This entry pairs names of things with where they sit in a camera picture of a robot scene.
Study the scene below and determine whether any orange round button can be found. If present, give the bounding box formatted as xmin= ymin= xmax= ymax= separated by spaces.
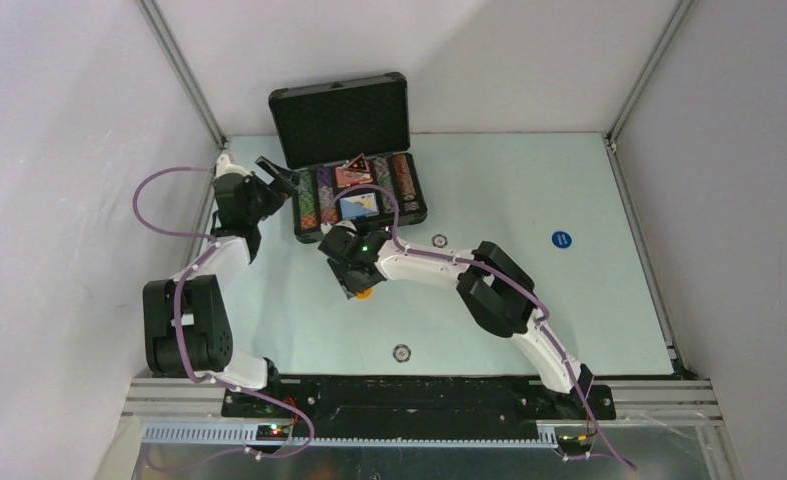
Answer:
xmin=355 ymin=288 xmax=372 ymax=300

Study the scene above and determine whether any red playing card box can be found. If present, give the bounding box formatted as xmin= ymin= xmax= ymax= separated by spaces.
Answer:
xmin=334 ymin=166 xmax=373 ymax=189

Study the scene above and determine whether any black poker set case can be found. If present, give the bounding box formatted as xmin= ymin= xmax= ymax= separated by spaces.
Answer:
xmin=268 ymin=72 xmax=428 ymax=244

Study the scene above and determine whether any triangular dealer button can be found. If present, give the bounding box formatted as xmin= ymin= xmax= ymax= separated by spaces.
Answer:
xmin=343 ymin=153 xmax=371 ymax=174

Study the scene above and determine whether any blue round button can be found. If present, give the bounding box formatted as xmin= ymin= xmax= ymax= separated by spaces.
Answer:
xmin=551 ymin=231 xmax=573 ymax=249

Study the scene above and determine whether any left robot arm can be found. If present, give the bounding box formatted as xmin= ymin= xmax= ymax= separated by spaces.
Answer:
xmin=142 ymin=151 xmax=299 ymax=417

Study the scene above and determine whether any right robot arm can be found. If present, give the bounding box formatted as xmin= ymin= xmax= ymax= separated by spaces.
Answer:
xmin=318 ymin=221 xmax=592 ymax=418

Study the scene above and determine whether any blue playing card box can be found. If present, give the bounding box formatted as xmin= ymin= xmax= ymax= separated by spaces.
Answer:
xmin=338 ymin=192 xmax=380 ymax=220

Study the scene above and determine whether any poker chip middle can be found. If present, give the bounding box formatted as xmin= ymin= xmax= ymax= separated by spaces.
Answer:
xmin=431 ymin=234 xmax=448 ymax=248

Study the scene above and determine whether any poker chip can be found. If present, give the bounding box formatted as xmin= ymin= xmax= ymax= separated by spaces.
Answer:
xmin=431 ymin=234 xmax=448 ymax=248
xmin=392 ymin=344 xmax=412 ymax=363

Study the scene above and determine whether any poker chip front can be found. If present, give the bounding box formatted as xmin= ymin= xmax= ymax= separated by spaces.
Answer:
xmin=392 ymin=344 xmax=412 ymax=363

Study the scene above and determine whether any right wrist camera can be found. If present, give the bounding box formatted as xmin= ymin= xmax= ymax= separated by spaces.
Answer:
xmin=332 ymin=220 xmax=357 ymax=235

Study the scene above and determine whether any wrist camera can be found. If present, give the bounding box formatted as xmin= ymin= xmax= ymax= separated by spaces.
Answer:
xmin=332 ymin=220 xmax=357 ymax=235
xmin=214 ymin=151 xmax=251 ymax=179

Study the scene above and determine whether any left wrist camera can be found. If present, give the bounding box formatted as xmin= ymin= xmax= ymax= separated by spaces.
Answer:
xmin=214 ymin=151 xmax=251 ymax=179

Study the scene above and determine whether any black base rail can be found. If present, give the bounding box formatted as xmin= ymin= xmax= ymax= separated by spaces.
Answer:
xmin=221 ymin=375 xmax=616 ymax=442

